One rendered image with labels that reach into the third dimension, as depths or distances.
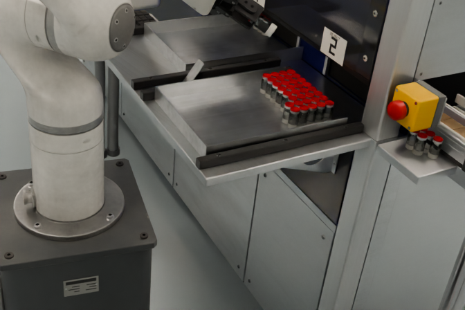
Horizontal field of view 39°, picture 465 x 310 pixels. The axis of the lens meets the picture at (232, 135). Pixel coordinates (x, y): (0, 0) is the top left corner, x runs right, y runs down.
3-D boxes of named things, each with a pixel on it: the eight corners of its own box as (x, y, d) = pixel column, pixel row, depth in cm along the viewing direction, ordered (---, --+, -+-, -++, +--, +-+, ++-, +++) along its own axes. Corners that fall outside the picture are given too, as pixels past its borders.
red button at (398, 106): (397, 112, 134) (401, 95, 131) (410, 122, 131) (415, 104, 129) (383, 115, 132) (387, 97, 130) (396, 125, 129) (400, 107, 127)
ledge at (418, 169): (423, 139, 148) (425, 132, 147) (466, 170, 139) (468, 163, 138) (375, 151, 142) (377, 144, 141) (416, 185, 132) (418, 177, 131)
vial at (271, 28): (268, 39, 109) (247, 24, 109) (275, 30, 110) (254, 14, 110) (272, 34, 107) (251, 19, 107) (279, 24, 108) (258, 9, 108)
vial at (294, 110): (293, 123, 144) (296, 105, 142) (299, 129, 143) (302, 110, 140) (285, 125, 143) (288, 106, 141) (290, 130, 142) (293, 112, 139)
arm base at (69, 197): (17, 249, 106) (7, 153, 96) (10, 180, 121) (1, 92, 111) (133, 232, 112) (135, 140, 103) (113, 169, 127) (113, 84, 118)
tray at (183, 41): (252, 21, 192) (253, 10, 191) (302, 59, 174) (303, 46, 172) (143, 34, 177) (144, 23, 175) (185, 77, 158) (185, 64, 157)
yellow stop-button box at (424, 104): (413, 110, 138) (422, 79, 135) (437, 126, 133) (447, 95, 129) (385, 115, 135) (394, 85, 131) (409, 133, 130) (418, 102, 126)
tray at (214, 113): (282, 78, 163) (284, 66, 161) (344, 131, 144) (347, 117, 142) (154, 99, 148) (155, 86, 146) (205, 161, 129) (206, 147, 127)
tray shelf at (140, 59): (243, 21, 197) (243, 15, 196) (397, 140, 147) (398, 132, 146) (87, 40, 175) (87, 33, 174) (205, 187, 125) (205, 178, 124)
